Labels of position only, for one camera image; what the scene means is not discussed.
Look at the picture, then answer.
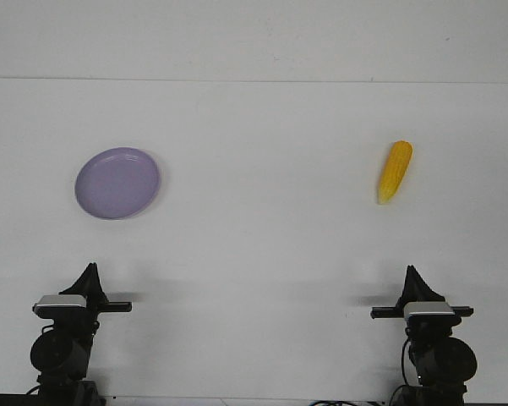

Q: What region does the purple round plate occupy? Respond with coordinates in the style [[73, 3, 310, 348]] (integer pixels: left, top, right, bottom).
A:
[[74, 147, 161, 220]]

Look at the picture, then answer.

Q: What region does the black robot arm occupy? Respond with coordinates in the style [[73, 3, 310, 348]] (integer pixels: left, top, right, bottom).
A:
[[0, 262, 132, 405], [370, 265, 478, 405]]

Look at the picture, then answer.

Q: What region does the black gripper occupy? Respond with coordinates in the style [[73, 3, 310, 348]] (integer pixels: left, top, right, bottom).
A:
[[30, 262, 132, 381], [370, 265, 477, 386]]

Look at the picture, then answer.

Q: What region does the yellow corn cob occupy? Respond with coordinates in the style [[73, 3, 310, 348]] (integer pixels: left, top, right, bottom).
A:
[[377, 140, 413, 205]]

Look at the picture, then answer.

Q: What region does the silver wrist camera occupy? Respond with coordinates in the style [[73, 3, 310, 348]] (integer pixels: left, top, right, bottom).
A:
[[403, 301, 456, 323], [32, 294, 87, 319]]

